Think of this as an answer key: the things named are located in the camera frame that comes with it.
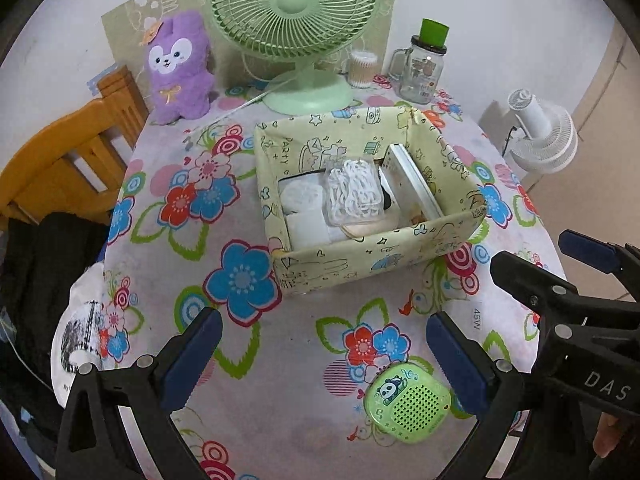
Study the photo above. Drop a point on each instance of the white 45W charger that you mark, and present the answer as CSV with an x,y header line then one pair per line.
x,y
475,323

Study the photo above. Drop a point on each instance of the glass mason jar mug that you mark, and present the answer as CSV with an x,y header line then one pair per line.
x,y
416,69

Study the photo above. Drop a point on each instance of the green patterned storage box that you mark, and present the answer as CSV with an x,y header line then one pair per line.
x,y
291,146

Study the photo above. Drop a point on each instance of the black car key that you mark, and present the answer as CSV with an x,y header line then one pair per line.
x,y
389,200

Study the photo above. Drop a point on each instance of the white book in box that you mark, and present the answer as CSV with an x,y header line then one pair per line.
x,y
415,199

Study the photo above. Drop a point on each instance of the floral tablecloth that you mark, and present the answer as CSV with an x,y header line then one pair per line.
x,y
282,395

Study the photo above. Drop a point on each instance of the black clothing on chair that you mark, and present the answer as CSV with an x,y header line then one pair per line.
x,y
42,263

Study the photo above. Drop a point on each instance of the cotton swab container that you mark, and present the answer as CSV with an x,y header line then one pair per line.
x,y
361,68

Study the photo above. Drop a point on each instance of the green panda speaker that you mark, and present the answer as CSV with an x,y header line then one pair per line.
x,y
407,402

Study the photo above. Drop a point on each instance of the white small box in bin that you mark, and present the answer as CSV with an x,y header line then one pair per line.
x,y
307,229

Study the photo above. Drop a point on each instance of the wooden chair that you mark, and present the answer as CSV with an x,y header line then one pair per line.
x,y
70,166

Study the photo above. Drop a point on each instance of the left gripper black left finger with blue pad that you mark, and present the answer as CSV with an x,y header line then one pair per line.
x,y
93,442

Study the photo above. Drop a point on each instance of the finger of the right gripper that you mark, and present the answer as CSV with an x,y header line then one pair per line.
x,y
541,291
622,261

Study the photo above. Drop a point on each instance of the green desk fan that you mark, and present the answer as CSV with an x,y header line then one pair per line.
x,y
301,33

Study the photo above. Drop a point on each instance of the white floor fan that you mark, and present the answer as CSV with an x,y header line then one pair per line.
x,y
545,139

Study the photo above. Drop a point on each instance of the white computer mouse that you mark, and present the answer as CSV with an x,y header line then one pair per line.
x,y
301,195

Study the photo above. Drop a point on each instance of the purple plush toy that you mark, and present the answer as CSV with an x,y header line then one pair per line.
x,y
176,58

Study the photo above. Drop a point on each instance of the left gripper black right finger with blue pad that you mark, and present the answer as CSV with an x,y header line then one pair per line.
x,y
492,391

